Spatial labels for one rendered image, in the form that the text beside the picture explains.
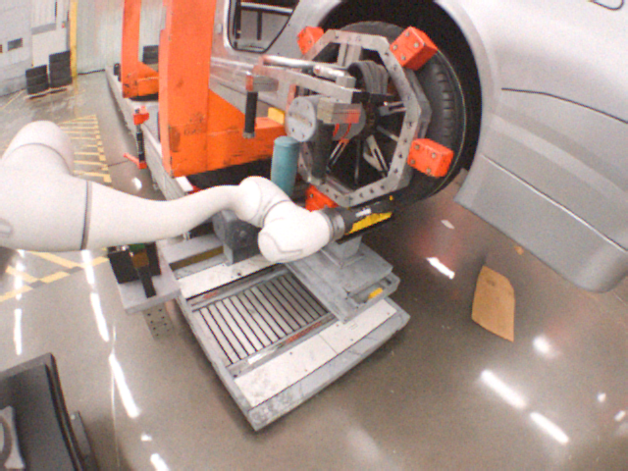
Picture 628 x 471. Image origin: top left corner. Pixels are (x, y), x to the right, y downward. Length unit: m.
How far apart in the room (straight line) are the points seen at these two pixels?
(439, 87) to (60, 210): 0.82
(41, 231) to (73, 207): 0.05
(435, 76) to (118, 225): 0.77
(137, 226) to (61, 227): 0.12
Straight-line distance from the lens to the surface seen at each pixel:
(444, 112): 0.81
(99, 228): 0.42
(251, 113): 0.92
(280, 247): 0.63
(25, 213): 0.41
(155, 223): 0.46
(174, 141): 1.15
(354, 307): 1.22
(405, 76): 0.78
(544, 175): 0.78
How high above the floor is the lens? 1.06
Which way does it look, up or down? 36 degrees down
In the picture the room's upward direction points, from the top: 11 degrees clockwise
